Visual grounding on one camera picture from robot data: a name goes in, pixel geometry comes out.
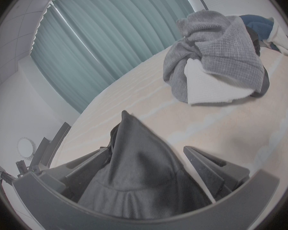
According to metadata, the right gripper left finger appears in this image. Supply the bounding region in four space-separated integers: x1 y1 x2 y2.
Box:
38 146 112 203

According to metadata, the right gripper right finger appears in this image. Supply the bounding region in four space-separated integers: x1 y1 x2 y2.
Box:
183 146 251 203

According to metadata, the black T-shirt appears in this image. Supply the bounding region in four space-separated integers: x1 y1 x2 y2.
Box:
77 110 213 219

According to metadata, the pile of clothes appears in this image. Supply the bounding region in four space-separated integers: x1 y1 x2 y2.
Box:
163 11 288 105

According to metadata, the white trash bin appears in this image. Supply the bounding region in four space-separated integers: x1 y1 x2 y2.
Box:
17 138 36 158

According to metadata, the blue-green curtain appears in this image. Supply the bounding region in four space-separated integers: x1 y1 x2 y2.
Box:
30 5 116 114
52 0 195 81

